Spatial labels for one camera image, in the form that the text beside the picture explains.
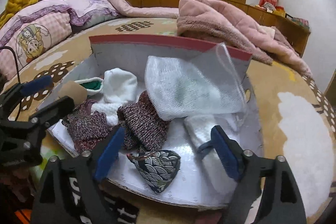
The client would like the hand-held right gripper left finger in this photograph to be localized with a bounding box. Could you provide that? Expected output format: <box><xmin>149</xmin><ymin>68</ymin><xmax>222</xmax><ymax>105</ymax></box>
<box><xmin>31</xmin><ymin>126</ymin><xmax>126</xmax><ymax>224</ymax></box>

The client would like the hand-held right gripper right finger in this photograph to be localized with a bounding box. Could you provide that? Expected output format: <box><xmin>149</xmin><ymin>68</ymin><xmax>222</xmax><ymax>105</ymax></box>
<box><xmin>210</xmin><ymin>125</ymin><xmax>307</xmax><ymax>224</ymax></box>

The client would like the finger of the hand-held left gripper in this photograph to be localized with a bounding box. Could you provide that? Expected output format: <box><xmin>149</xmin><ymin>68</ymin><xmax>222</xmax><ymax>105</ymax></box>
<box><xmin>0</xmin><ymin>96</ymin><xmax>76</xmax><ymax>151</ymax></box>
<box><xmin>0</xmin><ymin>75</ymin><xmax>53</xmax><ymax>120</ymax></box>

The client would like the white cardboard box red rim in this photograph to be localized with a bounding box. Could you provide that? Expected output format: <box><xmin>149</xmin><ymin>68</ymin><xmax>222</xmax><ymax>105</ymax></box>
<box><xmin>37</xmin><ymin>35</ymin><xmax>263</xmax><ymax>210</ymax></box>

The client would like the maroon marled knitted scarf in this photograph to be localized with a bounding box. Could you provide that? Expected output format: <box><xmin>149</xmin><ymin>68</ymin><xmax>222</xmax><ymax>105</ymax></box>
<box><xmin>62</xmin><ymin>90</ymin><xmax>172</xmax><ymax>154</ymax></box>

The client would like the navy wave-pattern pouch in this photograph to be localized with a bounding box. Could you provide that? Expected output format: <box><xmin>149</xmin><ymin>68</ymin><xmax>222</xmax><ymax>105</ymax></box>
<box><xmin>126</xmin><ymin>149</ymin><xmax>182</xmax><ymax>194</ymax></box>

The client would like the white mesh bag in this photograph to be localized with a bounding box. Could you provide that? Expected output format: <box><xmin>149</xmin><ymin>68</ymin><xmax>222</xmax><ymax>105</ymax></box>
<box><xmin>144</xmin><ymin>43</ymin><xmax>250</xmax><ymax>121</ymax></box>

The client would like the brown cardboard tube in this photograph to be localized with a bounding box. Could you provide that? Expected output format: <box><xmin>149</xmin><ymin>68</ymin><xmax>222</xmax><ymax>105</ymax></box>
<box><xmin>57</xmin><ymin>81</ymin><xmax>89</xmax><ymax>105</ymax></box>

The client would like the white knit sock at right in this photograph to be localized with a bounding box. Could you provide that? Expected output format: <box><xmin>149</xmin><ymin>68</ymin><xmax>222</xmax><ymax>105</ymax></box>
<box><xmin>183</xmin><ymin>114</ymin><xmax>245</xmax><ymax>188</ymax></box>

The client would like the white waffle cloth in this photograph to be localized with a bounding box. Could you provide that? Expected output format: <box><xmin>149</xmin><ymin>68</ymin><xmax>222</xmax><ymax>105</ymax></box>
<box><xmin>90</xmin><ymin>101</ymin><xmax>123</xmax><ymax>127</ymax></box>

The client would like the green white knitted item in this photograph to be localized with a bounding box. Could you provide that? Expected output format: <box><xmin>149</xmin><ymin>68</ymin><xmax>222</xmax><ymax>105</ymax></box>
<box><xmin>75</xmin><ymin>77</ymin><xmax>104</xmax><ymax>97</ymax></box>

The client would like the pink checked cartoon pillow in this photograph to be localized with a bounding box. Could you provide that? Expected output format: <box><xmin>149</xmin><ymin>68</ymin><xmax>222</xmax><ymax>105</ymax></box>
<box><xmin>0</xmin><ymin>0</ymin><xmax>73</xmax><ymax>81</ymax></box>

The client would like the orange stool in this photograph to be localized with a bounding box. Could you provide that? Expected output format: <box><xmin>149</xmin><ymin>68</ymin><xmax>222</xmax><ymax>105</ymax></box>
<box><xmin>14</xmin><ymin>209</ymin><xmax>33</xmax><ymax>224</ymax></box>

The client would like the white fluffy sock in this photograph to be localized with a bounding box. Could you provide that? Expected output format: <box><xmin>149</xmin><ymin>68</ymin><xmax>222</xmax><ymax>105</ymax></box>
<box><xmin>102</xmin><ymin>68</ymin><xmax>138</xmax><ymax>104</ymax></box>

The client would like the mustard knitted cloth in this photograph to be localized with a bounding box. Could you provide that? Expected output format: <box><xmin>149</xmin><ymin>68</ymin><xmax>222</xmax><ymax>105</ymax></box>
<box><xmin>0</xmin><ymin>0</ymin><xmax>39</xmax><ymax>27</ymax></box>

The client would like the purple ruffled pillow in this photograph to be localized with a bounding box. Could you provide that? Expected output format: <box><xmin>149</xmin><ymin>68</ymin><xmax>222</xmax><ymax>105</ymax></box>
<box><xmin>63</xmin><ymin>0</ymin><xmax>122</xmax><ymax>31</ymax></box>

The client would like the light wooden shelf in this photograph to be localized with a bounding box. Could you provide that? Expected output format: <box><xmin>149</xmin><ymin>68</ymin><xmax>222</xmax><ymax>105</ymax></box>
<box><xmin>323</xmin><ymin>76</ymin><xmax>336</xmax><ymax>102</ymax></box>

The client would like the pink rolled quilt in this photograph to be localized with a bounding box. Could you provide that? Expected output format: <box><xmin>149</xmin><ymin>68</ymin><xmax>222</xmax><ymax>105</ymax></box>
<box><xmin>108</xmin><ymin>0</ymin><xmax>180</xmax><ymax>19</ymax></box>

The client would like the pink fleece coat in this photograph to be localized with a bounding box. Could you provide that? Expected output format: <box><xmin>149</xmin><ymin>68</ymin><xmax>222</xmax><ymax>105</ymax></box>
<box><xmin>176</xmin><ymin>0</ymin><xmax>313</xmax><ymax>78</ymax></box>

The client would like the long wooden cabinet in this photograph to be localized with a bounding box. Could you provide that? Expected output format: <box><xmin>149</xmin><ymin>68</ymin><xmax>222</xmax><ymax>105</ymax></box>
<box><xmin>122</xmin><ymin>0</ymin><xmax>312</xmax><ymax>57</ymax></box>

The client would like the pile of colourful books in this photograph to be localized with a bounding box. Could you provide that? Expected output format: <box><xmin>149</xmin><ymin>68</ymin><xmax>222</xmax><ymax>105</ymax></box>
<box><xmin>285</xmin><ymin>12</ymin><xmax>310</xmax><ymax>28</ymax></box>

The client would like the black cable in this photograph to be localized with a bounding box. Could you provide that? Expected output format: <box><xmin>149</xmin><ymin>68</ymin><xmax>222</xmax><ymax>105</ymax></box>
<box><xmin>0</xmin><ymin>46</ymin><xmax>22</xmax><ymax>122</ymax></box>

